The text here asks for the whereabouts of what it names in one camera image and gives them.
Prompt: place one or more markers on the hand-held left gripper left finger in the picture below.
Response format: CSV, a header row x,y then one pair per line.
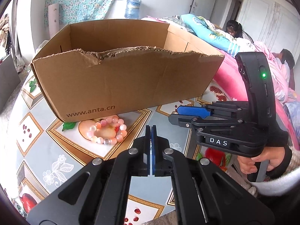
x,y
148,143

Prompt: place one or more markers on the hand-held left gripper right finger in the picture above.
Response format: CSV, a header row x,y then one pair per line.
x,y
154,150

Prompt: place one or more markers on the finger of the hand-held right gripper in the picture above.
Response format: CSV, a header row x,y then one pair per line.
x,y
182,119
191,110

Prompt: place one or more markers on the brown cardboard box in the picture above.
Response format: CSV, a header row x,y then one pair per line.
x,y
117,86

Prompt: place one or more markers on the person's right forearm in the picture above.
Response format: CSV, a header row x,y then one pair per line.
x,y
287,155

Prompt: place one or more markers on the person's right hand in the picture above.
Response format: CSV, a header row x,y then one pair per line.
x,y
246,165

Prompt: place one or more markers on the pink floral blanket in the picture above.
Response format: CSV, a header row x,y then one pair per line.
x,y
228,84

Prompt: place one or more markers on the blue patterned quilt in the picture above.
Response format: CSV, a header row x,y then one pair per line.
x,y
211,35

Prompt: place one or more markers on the white wardrobe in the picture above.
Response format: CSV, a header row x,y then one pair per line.
x,y
269,18

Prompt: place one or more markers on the grey floral pillow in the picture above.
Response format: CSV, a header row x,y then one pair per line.
x,y
173,20

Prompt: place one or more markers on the grey room door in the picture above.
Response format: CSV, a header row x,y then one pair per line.
x,y
204,2

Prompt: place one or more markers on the blue water jug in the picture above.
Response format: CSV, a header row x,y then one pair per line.
x,y
133,8

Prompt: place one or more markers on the grey cabinet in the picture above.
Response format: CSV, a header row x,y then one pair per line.
x,y
9,82

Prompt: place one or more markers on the pile of clothes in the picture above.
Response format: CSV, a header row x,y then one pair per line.
x,y
4,28

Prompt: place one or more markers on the teal floral wall cloth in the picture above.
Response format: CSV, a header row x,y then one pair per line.
x,y
82,0

